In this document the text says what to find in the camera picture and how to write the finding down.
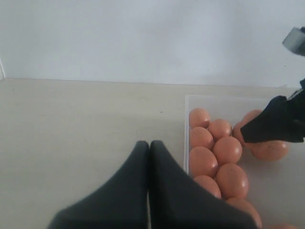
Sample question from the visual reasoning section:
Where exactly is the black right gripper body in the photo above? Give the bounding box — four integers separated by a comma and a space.
287, 79, 305, 105

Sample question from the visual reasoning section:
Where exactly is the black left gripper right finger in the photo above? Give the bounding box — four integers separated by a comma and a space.
148, 140, 257, 229

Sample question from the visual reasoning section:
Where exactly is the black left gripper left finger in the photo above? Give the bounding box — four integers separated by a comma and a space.
48, 141, 149, 229

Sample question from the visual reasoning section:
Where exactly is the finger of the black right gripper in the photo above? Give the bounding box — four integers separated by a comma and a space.
241, 96, 305, 143

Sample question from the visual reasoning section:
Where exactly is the brown egg back right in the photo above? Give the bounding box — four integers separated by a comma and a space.
241, 109, 262, 125

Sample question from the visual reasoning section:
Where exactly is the brown egg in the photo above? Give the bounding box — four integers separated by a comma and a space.
189, 108, 211, 128
245, 140, 289, 162
208, 119, 232, 141
241, 109, 262, 125

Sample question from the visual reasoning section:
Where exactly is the brown egg front right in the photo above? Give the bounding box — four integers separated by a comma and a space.
245, 140, 289, 162

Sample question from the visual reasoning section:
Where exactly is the brown egg fourth row left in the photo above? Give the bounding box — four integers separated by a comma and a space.
193, 175, 222, 199

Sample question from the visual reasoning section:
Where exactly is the brown egg fourth row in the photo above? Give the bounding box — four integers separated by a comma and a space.
193, 175, 222, 199
226, 198, 263, 229

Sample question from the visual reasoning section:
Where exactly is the brown egg third row left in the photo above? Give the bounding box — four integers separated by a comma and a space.
189, 146, 218, 178

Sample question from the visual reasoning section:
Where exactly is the brown egg third row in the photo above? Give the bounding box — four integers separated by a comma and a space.
215, 164, 249, 199
189, 146, 218, 178

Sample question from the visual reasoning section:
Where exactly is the brown egg second row right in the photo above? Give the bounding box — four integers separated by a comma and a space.
232, 122, 245, 147

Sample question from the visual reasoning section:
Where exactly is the brown egg second row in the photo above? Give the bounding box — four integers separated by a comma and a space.
189, 127, 214, 150
213, 136, 243, 166
232, 122, 245, 147

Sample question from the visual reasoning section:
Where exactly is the brown egg third row middle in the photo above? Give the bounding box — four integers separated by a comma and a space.
215, 164, 249, 199

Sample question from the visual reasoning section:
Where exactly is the brown egg second row middle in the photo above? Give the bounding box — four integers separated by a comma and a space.
213, 136, 243, 166

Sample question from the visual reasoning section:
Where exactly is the brown egg back middle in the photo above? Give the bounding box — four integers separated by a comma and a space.
208, 119, 232, 141

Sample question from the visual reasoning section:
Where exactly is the brown egg fourth row middle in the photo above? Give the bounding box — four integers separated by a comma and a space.
226, 198, 263, 229

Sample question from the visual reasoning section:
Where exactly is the brown egg second row left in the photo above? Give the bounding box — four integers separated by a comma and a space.
189, 127, 214, 150

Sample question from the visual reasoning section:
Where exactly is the clear plastic tray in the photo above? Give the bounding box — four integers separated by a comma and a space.
183, 95, 305, 229

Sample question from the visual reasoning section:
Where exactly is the brown egg back left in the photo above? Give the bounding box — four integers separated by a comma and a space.
189, 108, 211, 128

